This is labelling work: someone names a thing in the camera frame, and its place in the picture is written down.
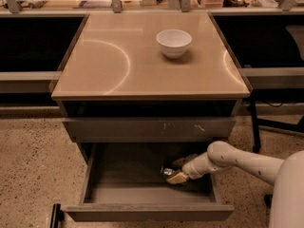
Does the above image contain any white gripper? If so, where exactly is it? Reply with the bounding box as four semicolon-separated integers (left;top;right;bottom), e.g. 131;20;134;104
166;153;213;185

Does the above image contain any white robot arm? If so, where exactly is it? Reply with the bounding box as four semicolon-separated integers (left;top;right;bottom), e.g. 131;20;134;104
166;141;304;228

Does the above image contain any closed grey top drawer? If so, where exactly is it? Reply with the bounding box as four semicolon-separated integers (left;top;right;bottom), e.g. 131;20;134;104
64;117;236;143

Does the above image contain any open grey middle drawer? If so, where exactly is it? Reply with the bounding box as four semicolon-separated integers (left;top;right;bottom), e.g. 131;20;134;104
65;142;234;222

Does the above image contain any grey drawer cabinet with counter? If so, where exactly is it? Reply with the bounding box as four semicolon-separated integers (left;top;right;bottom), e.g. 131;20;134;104
51;11;251;158

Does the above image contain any black rolling stand leg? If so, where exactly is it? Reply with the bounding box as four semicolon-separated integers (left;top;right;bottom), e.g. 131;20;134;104
249;97;261;153

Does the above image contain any white ceramic bowl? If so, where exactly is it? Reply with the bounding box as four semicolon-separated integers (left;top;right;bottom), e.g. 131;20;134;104
156;29;192;59

